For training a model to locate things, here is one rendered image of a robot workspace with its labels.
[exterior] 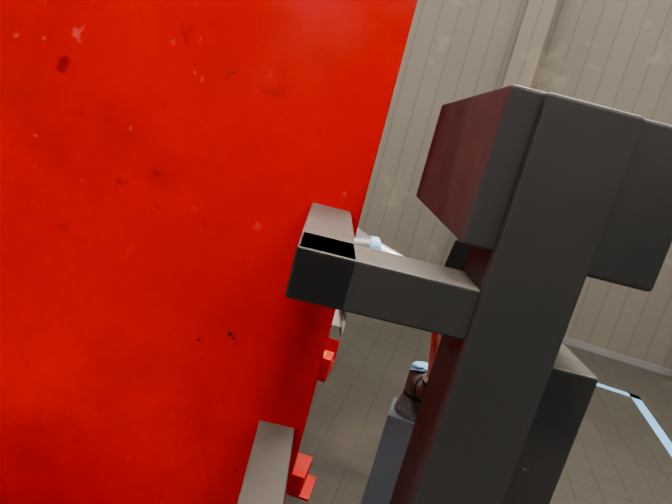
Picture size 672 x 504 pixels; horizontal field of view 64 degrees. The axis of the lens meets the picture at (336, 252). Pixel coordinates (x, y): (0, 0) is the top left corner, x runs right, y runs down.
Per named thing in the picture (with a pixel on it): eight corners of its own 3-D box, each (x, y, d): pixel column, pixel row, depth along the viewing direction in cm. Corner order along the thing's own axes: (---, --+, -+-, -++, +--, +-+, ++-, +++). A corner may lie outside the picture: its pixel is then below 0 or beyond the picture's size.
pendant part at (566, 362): (521, 580, 85) (601, 379, 77) (448, 562, 85) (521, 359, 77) (464, 427, 129) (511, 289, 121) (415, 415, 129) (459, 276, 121)
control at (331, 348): (324, 382, 260) (333, 349, 256) (293, 372, 263) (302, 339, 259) (332, 366, 280) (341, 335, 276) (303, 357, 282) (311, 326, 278)
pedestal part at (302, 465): (307, 501, 274) (313, 481, 271) (262, 485, 277) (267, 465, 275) (316, 478, 293) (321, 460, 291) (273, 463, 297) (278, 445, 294)
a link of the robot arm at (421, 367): (424, 386, 234) (433, 358, 231) (437, 402, 221) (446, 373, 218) (399, 383, 230) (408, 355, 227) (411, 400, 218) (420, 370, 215)
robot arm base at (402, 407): (429, 410, 234) (436, 390, 232) (426, 427, 220) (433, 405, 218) (396, 399, 237) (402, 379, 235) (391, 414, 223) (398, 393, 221)
